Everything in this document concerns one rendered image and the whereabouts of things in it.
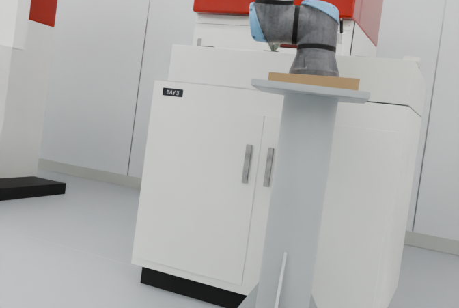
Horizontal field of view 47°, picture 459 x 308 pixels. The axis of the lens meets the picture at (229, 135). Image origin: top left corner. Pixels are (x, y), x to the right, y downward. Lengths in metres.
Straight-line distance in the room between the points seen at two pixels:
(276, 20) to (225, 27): 1.14
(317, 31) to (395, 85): 0.36
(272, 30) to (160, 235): 0.94
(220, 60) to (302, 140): 0.60
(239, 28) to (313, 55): 1.16
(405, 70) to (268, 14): 0.50
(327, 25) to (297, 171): 0.43
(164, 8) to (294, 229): 3.39
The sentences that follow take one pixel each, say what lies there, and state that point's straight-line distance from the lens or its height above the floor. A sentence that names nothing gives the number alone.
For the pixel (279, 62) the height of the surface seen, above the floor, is 0.92.
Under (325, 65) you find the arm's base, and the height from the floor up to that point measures 0.89.
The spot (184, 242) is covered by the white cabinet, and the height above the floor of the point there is 0.21.
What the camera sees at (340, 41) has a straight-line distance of 2.15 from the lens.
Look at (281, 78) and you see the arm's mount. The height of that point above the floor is 0.83.
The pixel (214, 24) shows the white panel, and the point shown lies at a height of 1.17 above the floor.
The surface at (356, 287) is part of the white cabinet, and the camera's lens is 1.85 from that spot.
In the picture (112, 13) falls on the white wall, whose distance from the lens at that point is 4.98.
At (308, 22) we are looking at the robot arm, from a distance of 1.58.
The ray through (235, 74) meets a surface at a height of 0.87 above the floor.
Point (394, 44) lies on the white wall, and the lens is 3.98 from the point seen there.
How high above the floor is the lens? 0.70
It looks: 2 degrees down
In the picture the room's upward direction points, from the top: 8 degrees clockwise
